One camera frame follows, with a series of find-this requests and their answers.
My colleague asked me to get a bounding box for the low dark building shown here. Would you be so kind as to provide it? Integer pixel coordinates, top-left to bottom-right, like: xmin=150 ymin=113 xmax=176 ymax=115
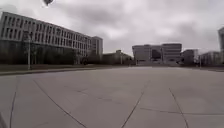
xmin=101 ymin=49 xmax=134 ymax=66

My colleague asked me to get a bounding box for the pole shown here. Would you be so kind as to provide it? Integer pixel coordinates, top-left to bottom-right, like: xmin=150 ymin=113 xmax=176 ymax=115
xmin=27 ymin=35 xmax=32 ymax=71

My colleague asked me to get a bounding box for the white building with dark opening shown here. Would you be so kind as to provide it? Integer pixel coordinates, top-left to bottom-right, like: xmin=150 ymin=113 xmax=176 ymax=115
xmin=131 ymin=42 xmax=183 ymax=66

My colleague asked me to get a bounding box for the long white multi-storey building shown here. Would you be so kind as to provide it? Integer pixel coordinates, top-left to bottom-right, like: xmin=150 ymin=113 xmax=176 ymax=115
xmin=0 ymin=11 xmax=104 ymax=66

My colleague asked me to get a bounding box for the grey building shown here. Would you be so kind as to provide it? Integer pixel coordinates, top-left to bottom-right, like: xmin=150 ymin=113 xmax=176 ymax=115
xmin=180 ymin=48 xmax=200 ymax=67

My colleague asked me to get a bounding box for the grey concrete slab pavement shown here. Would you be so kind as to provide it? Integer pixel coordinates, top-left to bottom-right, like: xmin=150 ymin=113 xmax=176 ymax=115
xmin=0 ymin=65 xmax=224 ymax=128

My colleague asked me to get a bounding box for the grass strip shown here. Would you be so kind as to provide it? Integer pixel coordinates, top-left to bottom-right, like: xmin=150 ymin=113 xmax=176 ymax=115
xmin=0 ymin=63 xmax=128 ymax=76

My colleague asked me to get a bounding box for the pale building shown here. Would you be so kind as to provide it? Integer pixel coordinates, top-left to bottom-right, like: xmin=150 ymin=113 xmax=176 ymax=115
xmin=199 ymin=50 xmax=222 ymax=67

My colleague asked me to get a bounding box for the row of bare trees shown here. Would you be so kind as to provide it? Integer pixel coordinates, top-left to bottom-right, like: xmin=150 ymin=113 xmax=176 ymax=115
xmin=20 ymin=31 xmax=101 ymax=66

